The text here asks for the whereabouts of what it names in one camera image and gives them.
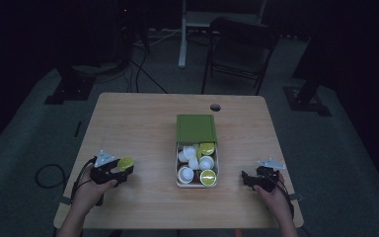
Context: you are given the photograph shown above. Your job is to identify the black floor cables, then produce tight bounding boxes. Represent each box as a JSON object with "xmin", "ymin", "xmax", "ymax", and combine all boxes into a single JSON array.
[{"xmin": 123, "ymin": 40, "xmax": 169, "ymax": 95}]

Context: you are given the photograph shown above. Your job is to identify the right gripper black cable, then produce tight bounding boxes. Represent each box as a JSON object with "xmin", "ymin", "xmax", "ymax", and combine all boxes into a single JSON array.
[{"xmin": 269, "ymin": 174, "xmax": 296, "ymax": 221}]

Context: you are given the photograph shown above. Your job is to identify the black folding chair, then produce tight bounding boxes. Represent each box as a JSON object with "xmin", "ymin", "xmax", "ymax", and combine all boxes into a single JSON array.
[{"xmin": 200, "ymin": 16, "xmax": 281, "ymax": 97}]

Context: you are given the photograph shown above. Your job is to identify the yellow-lidded coffee capsule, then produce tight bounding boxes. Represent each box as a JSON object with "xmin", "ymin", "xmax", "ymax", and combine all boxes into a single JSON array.
[{"xmin": 116, "ymin": 156, "xmax": 135, "ymax": 173}]

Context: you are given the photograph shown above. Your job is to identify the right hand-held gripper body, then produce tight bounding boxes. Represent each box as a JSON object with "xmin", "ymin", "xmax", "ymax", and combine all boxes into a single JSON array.
[{"xmin": 252, "ymin": 157, "xmax": 287, "ymax": 194}]

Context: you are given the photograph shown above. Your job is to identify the black stand with square base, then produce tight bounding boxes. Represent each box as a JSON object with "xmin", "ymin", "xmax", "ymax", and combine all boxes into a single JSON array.
[
  {"xmin": 282, "ymin": 33, "xmax": 333, "ymax": 118},
  {"xmin": 43, "ymin": 63, "xmax": 97, "ymax": 106}
]

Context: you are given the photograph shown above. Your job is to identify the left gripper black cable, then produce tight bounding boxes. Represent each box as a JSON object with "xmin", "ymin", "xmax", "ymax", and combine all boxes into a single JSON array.
[{"xmin": 70, "ymin": 156, "xmax": 106, "ymax": 207}]

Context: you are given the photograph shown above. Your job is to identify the white desk frame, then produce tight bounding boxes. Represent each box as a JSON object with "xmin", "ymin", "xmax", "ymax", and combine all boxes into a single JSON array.
[{"xmin": 178, "ymin": 0, "xmax": 268, "ymax": 69}]

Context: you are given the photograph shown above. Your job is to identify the white floor cable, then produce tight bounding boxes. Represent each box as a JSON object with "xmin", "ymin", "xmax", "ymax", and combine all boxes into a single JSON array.
[{"xmin": 133, "ymin": 29, "xmax": 183, "ymax": 47}]

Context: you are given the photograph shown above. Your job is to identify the small black bar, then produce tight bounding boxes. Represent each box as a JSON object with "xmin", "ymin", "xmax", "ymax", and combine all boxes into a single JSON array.
[{"xmin": 73, "ymin": 120, "xmax": 83, "ymax": 139}]

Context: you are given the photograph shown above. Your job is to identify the black cable loop on floor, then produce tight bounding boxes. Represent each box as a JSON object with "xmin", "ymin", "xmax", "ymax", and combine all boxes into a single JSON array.
[{"xmin": 34, "ymin": 163, "xmax": 69, "ymax": 190}]

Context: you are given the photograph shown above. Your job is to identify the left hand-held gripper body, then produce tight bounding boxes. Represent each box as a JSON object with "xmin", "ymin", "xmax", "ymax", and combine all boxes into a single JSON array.
[{"xmin": 89, "ymin": 149, "xmax": 126, "ymax": 186}]

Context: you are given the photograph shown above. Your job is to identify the person's right hand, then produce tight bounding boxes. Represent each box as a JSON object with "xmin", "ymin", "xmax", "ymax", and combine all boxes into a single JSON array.
[{"xmin": 252, "ymin": 172, "xmax": 295, "ymax": 221}]

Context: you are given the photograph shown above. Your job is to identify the person's left hand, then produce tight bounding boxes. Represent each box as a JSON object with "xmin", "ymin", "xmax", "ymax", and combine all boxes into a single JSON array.
[{"xmin": 71, "ymin": 165, "xmax": 119, "ymax": 215}]

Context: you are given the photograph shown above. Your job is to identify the grey round stand base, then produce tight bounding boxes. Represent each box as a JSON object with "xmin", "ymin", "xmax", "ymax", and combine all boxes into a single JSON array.
[{"xmin": 72, "ymin": 60, "xmax": 127, "ymax": 76}]

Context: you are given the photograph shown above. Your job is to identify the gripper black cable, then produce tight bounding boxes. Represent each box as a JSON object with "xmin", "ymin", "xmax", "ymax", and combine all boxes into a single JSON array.
[
  {"xmin": 70, "ymin": 156, "xmax": 106, "ymax": 207},
  {"xmin": 269, "ymin": 174, "xmax": 296, "ymax": 221}
]

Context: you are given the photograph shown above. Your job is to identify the pile of white capsules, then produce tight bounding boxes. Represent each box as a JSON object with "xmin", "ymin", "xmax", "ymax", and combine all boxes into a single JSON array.
[{"xmin": 177, "ymin": 142, "xmax": 218, "ymax": 188}]

